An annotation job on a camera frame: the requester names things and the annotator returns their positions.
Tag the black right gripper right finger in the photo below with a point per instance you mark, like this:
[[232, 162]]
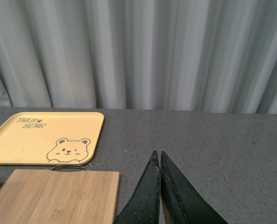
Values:
[[182, 204]]

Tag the yellow bear tray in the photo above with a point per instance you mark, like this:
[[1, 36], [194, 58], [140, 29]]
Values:
[[50, 138]]

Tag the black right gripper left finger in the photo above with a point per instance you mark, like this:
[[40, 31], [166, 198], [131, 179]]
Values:
[[144, 205]]

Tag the metal board handle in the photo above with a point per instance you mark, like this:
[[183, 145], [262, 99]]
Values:
[[68, 168]]

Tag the bamboo cutting board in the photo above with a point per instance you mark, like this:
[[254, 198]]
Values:
[[32, 196]]

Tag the grey curtain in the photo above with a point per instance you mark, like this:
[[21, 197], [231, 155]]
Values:
[[204, 55]]

